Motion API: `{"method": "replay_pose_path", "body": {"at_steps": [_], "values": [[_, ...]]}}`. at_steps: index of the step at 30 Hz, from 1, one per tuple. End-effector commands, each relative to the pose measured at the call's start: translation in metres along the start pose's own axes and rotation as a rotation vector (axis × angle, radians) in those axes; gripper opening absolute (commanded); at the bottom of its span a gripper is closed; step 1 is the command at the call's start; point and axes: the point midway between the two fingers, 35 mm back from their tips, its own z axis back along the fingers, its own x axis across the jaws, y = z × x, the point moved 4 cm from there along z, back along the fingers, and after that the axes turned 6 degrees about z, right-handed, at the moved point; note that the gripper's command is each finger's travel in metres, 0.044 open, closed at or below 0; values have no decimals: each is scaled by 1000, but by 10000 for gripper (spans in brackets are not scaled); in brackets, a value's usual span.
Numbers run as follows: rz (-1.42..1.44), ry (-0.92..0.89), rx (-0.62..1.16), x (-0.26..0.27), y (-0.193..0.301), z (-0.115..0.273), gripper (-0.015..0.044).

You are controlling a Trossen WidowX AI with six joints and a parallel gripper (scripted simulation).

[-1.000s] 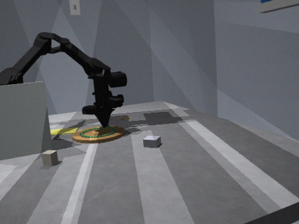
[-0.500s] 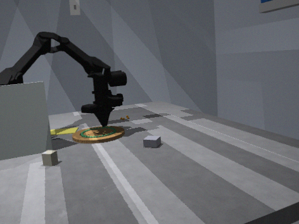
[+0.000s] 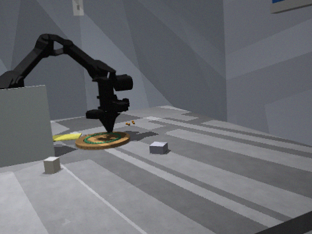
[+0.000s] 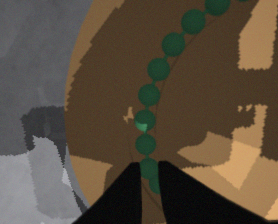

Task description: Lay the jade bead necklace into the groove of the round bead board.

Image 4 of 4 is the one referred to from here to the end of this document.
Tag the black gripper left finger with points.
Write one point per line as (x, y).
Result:
(121, 203)

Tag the round wooden bead board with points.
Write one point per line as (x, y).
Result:
(217, 116)

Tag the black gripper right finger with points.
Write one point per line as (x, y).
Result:
(185, 200)

